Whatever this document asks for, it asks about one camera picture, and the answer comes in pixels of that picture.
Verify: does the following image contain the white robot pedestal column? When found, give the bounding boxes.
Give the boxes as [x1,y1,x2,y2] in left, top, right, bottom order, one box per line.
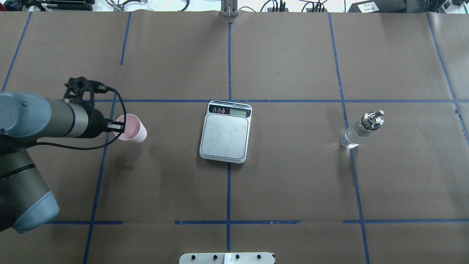
[179,252,276,264]

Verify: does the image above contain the aluminium frame post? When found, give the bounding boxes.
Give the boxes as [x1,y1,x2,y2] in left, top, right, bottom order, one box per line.
[221,0,239,17]

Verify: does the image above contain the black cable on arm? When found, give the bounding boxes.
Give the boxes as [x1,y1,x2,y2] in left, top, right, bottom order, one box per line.
[29,87,127,151]

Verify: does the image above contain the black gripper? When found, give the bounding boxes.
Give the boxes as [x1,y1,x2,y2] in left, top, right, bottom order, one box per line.
[85,109,124,139]

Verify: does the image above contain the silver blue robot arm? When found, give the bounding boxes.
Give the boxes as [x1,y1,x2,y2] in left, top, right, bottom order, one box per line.
[1,92,126,234]

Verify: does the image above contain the black gripper camera mount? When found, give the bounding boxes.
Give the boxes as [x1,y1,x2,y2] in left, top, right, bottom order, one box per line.
[63,77,109,104]

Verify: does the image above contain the grey digital kitchen scale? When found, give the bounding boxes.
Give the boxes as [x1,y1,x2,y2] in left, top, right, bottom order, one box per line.
[198,100,252,164]

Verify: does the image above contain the clear glass sauce bottle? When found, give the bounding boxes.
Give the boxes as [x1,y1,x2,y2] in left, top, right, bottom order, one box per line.
[340,110,385,149]

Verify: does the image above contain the pink plastic cup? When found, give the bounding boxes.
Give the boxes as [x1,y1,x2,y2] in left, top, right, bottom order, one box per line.
[117,114,148,143]

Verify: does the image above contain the black box with white label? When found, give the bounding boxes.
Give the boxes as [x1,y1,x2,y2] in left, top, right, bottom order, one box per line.
[347,0,407,13]

